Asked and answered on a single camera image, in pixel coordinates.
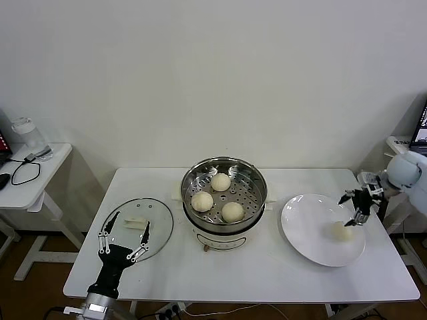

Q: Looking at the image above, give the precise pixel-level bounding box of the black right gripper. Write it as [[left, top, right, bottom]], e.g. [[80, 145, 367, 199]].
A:
[[338, 187, 380, 227]]

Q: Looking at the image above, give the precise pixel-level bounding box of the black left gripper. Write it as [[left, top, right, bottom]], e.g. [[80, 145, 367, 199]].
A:
[[86, 211, 151, 297]]

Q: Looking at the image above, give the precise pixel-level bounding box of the white steamed baozi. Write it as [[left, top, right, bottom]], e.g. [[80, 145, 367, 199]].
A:
[[221, 201, 245, 223], [328, 221, 355, 243], [211, 173, 232, 193], [191, 191, 214, 213]]

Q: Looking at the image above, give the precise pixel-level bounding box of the round glass lid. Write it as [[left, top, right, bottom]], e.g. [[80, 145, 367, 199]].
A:
[[100, 197, 175, 263]]

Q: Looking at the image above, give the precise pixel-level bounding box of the perforated steel steamer basket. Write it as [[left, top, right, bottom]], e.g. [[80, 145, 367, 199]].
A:
[[181, 156, 268, 235]]

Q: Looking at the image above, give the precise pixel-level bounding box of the white side table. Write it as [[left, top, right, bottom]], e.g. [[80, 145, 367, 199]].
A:
[[383, 135, 427, 277], [0, 142, 87, 281]]

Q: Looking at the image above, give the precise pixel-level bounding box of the white round plate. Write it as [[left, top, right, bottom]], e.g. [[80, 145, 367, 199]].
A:
[[281, 194, 367, 267]]

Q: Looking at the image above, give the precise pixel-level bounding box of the white power strip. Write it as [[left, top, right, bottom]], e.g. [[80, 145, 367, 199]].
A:
[[156, 301, 193, 317]]

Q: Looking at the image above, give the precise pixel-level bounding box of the white electric cooker pot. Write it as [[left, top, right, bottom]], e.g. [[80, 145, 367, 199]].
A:
[[171, 182, 278, 255]]

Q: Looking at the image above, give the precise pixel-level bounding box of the dark open laptop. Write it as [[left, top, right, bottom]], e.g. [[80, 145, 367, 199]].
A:
[[410, 99, 427, 151]]

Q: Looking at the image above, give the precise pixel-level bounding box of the clear water bottle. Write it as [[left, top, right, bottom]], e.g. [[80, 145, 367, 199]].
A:
[[11, 117, 54, 160]]

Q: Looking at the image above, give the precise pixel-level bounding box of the laptop with red screen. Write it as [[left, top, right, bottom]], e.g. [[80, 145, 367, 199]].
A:
[[0, 108, 14, 167]]

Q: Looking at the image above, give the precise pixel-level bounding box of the black looped cable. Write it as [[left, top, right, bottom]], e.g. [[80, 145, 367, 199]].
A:
[[0, 153, 43, 186]]

